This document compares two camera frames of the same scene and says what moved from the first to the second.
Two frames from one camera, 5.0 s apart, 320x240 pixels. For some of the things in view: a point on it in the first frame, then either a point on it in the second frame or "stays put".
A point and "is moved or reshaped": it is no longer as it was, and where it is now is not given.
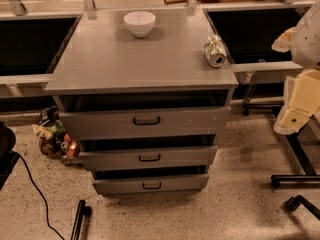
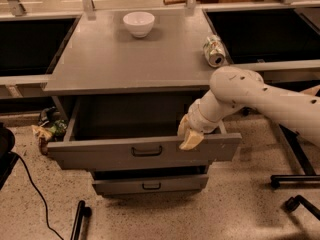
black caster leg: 294,202 stays put
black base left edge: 8,158 stays put
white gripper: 308,42 -> 199,118
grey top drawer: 142,123 is moved or reshaped
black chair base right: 310,173 stays put
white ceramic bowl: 140,23 stays put
